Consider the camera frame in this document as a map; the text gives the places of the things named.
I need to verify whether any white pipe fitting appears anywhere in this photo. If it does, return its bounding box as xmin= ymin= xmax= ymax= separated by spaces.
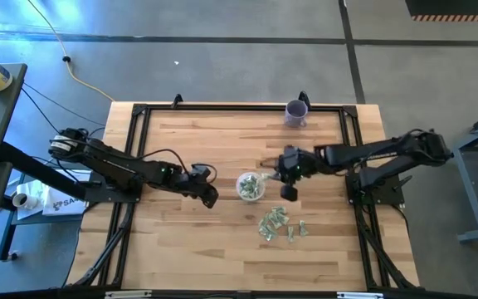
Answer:
xmin=12 ymin=192 xmax=41 ymax=211

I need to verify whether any black hazard-striped mat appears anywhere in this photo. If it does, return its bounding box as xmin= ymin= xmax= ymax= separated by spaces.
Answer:
xmin=404 ymin=0 xmax=478 ymax=23

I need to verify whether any dark blue shelf stand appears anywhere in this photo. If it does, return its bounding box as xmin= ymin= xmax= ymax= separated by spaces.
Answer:
xmin=0 ymin=172 xmax=85 ymax=262

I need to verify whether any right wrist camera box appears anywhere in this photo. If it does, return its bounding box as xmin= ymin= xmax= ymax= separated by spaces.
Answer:
xmin=279 ymin=184 xmax=300 ymax=203

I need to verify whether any thin black cable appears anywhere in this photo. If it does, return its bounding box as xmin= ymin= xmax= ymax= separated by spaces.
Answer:
xmin=20 ymin=86 xmax=71 ymax=149
xmin=22 ymin=81 xmax=107 ymax=127

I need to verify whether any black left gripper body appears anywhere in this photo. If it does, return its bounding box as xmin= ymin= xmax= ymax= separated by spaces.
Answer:
xmin=176 ymin=173 xmax=213 ymax=200

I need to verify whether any white paper sheet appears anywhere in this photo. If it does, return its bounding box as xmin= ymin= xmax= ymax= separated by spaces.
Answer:
xmin=16 ymin=179 xmax=57 ymax=222

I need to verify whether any clear plastic cup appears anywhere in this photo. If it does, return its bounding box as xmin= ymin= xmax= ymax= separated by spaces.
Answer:
xmin=235 ymin=171 xmax=267 ymax=203

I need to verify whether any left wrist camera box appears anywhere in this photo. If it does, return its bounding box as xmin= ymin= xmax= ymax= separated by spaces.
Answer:
xmin=190 ymin=163 xmax=212 ymax=180

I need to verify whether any silver metal bracket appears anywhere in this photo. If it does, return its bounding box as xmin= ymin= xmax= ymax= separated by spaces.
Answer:
xmin=105 ymin=290 xmax=153 ymax=299
xmin=337 ymin=292 xmax=384 ymax=299

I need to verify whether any blue-grey metal cart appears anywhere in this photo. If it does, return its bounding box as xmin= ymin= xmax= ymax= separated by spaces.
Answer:
xmin=431 ymin=105 xmax=478 ymax=244

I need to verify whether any yellow extension cable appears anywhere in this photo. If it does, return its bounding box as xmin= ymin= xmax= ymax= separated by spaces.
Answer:
xmin=26 ymin=0 xmax=116 ymax=103

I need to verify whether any white printed sheet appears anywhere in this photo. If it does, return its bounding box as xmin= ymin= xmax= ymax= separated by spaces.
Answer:
xmin=41 ymin=184 xmax=89 ymax=217

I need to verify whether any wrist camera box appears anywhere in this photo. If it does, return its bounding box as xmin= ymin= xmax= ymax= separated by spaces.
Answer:
xmin=190 ymin=163 xmax=212 ymax=180
xmin=279 ymin=184 xmax=300 ymax=203

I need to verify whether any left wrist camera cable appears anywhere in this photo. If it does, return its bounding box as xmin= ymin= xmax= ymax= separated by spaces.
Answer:
xmin=139 ymin=148 xmax=219 ymax=184

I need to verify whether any lavender faceted mug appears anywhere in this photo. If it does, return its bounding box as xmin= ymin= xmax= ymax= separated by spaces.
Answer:
xmin=284 ymin=99 xmax=309 ymax=129

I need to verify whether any black slanted beam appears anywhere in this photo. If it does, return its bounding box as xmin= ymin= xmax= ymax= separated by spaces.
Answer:
xmin=0 ymin=141 xmax=89 ymax=201

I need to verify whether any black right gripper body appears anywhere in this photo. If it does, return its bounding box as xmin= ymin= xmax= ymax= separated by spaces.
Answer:
xmin=277 ymin=145 xmax=319 ymax=186

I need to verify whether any black diagonal frame strut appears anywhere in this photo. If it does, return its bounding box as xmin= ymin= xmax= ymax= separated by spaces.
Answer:
xmin=354 ymin=205 xmax=417 ymax=290
xmin=69 ymin=202 xmax=137 ymax=288

